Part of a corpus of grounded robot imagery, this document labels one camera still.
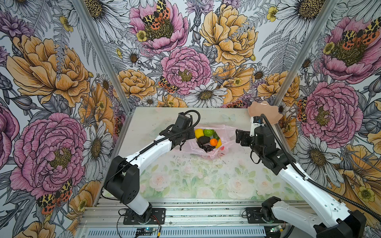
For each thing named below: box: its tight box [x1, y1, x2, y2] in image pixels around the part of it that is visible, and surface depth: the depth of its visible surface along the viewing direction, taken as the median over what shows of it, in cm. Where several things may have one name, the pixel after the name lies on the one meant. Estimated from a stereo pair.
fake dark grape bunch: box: [197, 143, 216, 153], surface depth 99 cm
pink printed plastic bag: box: [180, 124, 238, 159], surface depth 85 cm
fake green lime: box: [203, 128, 215, 137], surface depth 104 cm
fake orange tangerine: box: [209, 138, 218, 147], surface depth 101 cm
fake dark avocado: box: [197, 135, 211, 145], surface depth 101 cm
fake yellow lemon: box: [194, 128, 204, 139], surface depth 104 cm
